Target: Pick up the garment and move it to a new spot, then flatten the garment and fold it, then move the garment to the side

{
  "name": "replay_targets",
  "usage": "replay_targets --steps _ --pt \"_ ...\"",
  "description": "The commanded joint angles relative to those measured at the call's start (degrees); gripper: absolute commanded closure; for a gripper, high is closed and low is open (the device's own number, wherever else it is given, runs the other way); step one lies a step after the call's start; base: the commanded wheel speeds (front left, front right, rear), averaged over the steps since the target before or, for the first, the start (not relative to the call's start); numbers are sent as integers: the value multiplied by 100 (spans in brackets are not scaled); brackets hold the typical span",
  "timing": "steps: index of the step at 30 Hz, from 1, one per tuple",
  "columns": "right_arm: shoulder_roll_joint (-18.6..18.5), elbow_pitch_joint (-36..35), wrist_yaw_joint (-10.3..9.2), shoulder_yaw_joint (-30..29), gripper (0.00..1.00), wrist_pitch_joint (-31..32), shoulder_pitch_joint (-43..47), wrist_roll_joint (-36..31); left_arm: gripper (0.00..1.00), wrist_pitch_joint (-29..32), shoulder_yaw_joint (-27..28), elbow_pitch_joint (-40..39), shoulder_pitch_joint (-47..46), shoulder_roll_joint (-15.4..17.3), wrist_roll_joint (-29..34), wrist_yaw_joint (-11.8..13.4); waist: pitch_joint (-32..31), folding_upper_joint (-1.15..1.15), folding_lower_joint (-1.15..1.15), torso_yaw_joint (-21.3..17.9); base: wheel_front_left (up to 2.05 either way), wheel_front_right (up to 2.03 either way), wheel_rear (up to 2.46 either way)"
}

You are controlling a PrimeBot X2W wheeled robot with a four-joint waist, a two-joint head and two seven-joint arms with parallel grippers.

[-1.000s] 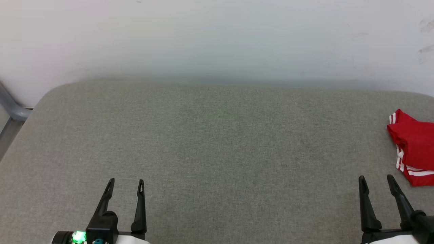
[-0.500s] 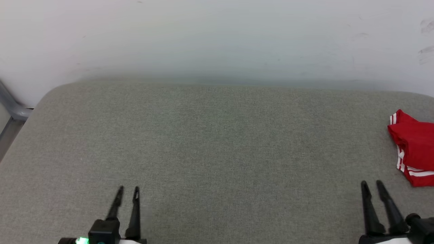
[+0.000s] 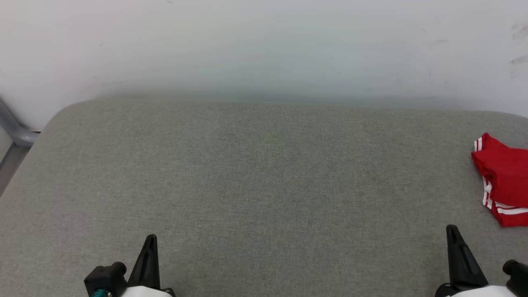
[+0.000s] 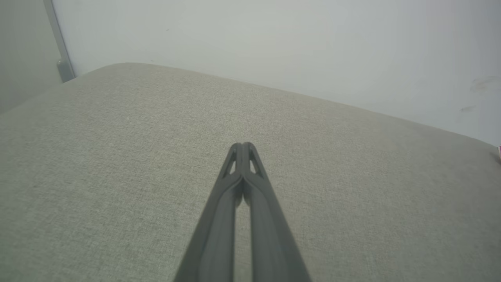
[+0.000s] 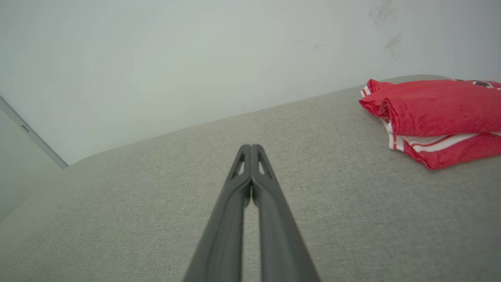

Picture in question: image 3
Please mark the grey fabric sofa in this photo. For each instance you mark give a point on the grey fabric sofa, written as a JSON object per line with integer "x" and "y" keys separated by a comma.
{"x": 247, "y": 185}

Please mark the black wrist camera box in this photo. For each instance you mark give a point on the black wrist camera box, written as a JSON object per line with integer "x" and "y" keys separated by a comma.
{"x": 105, "y": 278}
{"x": 517, "y": 278}

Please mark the red white sports shirt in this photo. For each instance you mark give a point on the red white sports shirt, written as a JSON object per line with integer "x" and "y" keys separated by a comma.
{"x": 505, "y": 173}

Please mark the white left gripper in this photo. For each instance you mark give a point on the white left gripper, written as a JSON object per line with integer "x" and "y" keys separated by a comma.
{"x": 144, "y": 292}

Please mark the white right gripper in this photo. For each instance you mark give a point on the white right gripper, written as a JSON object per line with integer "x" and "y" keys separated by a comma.
{"x": 478, "y": 292}

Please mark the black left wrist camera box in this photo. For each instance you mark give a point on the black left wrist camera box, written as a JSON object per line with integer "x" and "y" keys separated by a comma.
{"x": 105, "y": 278}

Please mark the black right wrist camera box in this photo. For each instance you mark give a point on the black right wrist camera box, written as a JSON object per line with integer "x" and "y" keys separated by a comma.
{"x": 517, "y": 278}

